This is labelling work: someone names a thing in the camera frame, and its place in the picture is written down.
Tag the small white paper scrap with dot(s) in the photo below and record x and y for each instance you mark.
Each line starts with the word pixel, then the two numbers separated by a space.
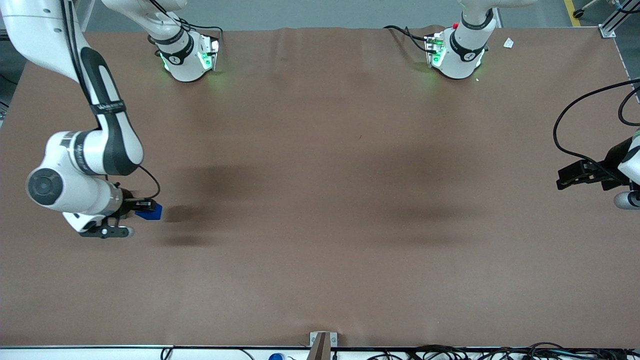
pixel 508 43

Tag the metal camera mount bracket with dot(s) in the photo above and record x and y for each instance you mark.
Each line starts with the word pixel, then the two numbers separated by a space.
pixel 316 340

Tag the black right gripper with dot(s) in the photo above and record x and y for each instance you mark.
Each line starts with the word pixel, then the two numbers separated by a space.
pixel 128 198

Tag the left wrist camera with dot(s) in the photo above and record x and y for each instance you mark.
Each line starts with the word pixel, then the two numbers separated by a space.
pixel 625 200

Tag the blue plastic insert part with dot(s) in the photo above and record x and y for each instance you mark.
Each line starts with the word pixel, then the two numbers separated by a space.
pixel 152 215

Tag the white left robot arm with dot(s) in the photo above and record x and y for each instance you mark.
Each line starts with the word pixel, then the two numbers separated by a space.
pixel 462 62

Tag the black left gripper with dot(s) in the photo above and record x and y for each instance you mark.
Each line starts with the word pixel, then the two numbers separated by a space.
pixel 611 162

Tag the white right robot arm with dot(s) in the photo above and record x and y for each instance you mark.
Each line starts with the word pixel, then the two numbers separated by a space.
pixel 85 192

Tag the paper table cover sheet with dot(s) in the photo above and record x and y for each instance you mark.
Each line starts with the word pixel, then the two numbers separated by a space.
pixel 320 200

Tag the black caster wheel stand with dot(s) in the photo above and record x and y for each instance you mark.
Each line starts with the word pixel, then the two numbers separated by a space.
pixel 578 13

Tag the aluminium frame post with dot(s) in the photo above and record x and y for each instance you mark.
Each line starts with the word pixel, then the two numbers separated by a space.
pixel 607 31

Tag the small blue cap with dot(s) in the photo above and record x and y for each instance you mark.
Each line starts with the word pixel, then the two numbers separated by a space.
pixel 276 357

